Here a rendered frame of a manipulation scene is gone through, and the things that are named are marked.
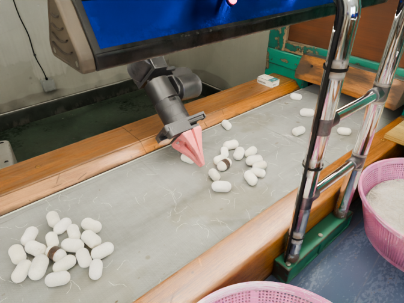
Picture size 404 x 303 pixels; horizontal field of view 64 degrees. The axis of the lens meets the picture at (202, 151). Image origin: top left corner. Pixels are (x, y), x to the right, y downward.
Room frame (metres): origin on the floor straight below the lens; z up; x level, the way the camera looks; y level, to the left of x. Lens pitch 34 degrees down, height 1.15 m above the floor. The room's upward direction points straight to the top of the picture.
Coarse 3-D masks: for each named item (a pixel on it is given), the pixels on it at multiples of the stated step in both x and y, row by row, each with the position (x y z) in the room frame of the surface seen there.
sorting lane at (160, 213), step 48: (288, 96) 0.92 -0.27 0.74; (240, 144) 0.64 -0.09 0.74; (288, 144) 0.64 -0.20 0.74; (336, 144) 0.64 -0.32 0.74; (96, 192) 0.47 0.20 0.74; (144, 192) 0.47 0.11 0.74; (192, 192) 0.47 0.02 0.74; (240, 192) 0.47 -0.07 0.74; (288, 192) 0.47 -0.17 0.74; (0, 240) 0.35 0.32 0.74; (144, 240) 0.35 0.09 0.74; (192, 240) 0.35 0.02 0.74; (0, 288) 0.27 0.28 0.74; (48, 288) 0.27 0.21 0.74; (96, 288) 0.27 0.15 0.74; (144, 288) 0.27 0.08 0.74
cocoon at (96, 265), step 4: (92, 260) 0.30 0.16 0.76; (96, 260) 0.30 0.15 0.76; (100, 260) 0.30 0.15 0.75; (92, 264) 0.29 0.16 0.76; (96, 264) 0.29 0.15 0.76; (100, 264) 0.29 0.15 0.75; (92, 268) 0.29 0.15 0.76; (96, 268) 0.29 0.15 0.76; (100, 268) 0.29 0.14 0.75; (92, 272) 0.28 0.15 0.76; (96, 272) 0.28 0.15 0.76; (100, 272) 0.28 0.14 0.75; (92, 276) 0.28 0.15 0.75; (96, 276) 0.28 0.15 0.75; (100, 276) 0.28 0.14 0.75
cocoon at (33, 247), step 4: (32, 240) 0.33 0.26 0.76; (28, 244) 0.33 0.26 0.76; (32, 244) 0.33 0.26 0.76; (36, 244) 0.33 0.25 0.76; (40, 244) 0.33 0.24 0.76; (28, 248) 0.32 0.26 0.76; (32, 248) 0.32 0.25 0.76; (36, 248) 0.32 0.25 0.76; (40, 248) 0.32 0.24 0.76; (44, 248) 0.32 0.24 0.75; (28, 252) 0.32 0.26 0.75; (32, 252) 0.32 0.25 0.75; (36, 252) 0.31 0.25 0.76; (40, 252) 0.32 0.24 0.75; (44, 252) 0.32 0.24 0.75
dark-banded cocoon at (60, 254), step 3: (51, 246) 0.32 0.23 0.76; (48, 249) 0.32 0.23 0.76; (60, 249) 0.32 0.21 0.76; (63, 249) 0.32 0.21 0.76; (45, 252) 0.32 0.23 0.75; (57, 252) 0.31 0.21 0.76; (60, 252) 0.31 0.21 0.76; (63, 252) 0.31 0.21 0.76; (54, 255) 0.31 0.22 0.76; (57, 255) 0.31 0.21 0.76; (60, 255) 0.31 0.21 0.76; (63, 255) 0.31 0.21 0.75; (66, 255) 0.31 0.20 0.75; (54, 258) 0.31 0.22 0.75; (57, 258) 0.30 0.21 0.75; (60, 258) 0.31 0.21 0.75; (54, 261) 0.31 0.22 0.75
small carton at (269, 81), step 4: (260, 76) 0.97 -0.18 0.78; (264, 76) 0.97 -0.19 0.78; (268, 76) 0.97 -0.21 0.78; (260, 80) 0.96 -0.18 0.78; (264, 80) 0.95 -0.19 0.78; (268, 80) 0.94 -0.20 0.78; (272, 80) 0.94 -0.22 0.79; (276, 80) 0.94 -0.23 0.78; (264, 84) 0.94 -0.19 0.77; (268, 84) 0.93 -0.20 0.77; (272, 84) 0.92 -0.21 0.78; (276, 84) 0.94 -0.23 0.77
